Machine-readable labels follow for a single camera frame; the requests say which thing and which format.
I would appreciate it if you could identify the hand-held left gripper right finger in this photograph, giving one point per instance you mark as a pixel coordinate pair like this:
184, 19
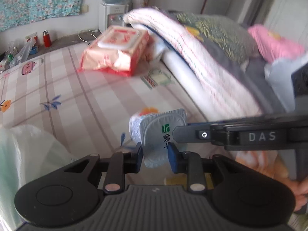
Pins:
172, 157

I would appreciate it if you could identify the yogurt cup with silver lid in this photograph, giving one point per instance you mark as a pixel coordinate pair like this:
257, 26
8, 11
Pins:
156, 130

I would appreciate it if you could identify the pink and blue plush cushion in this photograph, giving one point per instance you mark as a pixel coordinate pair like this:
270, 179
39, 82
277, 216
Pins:
276, 45

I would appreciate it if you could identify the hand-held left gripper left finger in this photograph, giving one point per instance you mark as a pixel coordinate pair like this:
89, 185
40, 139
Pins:
139, 157

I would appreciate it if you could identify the person's right hand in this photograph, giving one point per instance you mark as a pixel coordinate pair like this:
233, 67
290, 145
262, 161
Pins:
302, 195

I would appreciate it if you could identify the red thermos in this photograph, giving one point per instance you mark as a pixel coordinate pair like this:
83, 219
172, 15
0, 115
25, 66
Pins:
47, 39

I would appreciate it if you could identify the white wardrobe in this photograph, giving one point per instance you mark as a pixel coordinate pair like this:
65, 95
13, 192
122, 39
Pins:
288, 4

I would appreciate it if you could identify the clear plastic bag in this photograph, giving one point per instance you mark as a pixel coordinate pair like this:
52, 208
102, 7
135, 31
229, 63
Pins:
22, 53

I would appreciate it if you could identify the red wet wipes pack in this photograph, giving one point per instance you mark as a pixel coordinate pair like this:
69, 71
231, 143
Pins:
115, 53

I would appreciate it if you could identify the white plastic bag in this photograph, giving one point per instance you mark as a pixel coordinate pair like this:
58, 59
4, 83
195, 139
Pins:
28, 161

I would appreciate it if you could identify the teal floral wall cloth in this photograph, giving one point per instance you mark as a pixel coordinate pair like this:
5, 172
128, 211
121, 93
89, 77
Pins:
36, 2

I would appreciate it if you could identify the grey printed blanket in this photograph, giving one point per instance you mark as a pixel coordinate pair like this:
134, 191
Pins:
252, 77

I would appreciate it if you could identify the small blue bowl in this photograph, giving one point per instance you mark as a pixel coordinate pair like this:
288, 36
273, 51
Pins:
34, 50

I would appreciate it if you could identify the orange striped rolled cloth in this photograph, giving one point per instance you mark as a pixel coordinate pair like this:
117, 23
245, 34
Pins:
259, 163

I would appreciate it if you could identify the white towel blanket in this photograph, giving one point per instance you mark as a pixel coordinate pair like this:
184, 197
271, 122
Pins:
204, 65

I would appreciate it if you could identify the wall socket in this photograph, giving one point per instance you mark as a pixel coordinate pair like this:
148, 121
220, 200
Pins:
84, 9

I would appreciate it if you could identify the green floral pillow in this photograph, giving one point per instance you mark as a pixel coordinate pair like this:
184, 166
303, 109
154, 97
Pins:
216, 33

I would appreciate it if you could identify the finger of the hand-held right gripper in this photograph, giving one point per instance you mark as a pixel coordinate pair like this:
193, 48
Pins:
192, 133

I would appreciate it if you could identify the white water dispenser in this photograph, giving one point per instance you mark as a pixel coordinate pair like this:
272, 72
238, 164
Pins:
107, 16

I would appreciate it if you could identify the plaid printed tablecloth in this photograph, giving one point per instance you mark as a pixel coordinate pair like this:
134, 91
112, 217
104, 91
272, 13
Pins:
84, 96

